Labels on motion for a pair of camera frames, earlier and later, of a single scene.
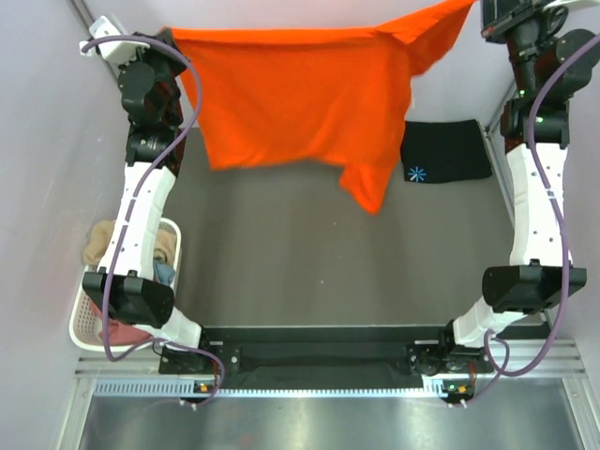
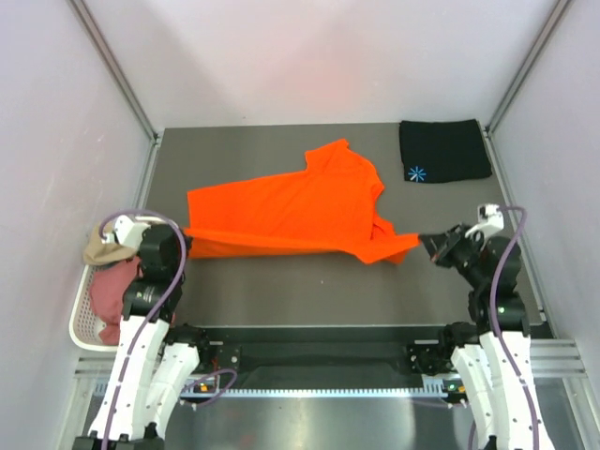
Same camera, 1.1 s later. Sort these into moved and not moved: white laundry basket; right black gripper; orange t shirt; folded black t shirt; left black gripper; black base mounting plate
Moved: orange t shirt; right black gripper; left black gripper
Not moved: white laundry basket; folded black t shirt; black base mounting plate
